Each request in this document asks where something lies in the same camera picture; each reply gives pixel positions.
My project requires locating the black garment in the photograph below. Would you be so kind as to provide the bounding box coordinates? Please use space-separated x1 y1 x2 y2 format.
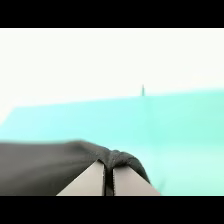
0 139 152 197

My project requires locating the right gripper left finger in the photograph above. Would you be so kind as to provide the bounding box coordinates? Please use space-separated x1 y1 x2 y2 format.
55 159 107 197

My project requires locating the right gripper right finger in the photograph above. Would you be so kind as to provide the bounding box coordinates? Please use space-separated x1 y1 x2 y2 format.
112 165 162 197

